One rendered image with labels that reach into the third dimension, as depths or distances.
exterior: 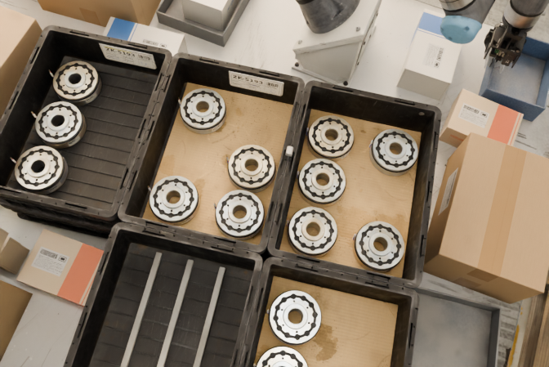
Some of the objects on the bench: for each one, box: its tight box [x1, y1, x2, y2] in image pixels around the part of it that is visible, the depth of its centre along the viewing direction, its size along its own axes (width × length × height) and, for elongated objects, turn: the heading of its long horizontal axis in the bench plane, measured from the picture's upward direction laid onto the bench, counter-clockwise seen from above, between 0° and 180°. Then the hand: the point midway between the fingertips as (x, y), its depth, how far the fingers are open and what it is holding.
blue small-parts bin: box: [478, 36, 549, 122], centre depth 142 cm, size 20×15×7 cm
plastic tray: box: [156, 0, 263, 47], centre depth 153 cm, size 27×20×5 cm
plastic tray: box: [412, 286, 502, 367], centre depth 117 cm, size 27×20×5 cm
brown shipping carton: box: [423, 132, 549, 304], centre depth 124 cm, size 30×22×16 cm
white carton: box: [396, 8, 462, 101], centre depth 145 cm, size 20×12×9 cm, turn 159°
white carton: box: [102, 17, 188, 56], centre depth 142 cm, size 20×12×9 cm, turn 74°
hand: (493, 61), depth 142 cm, fingers closed, pressing on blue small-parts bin
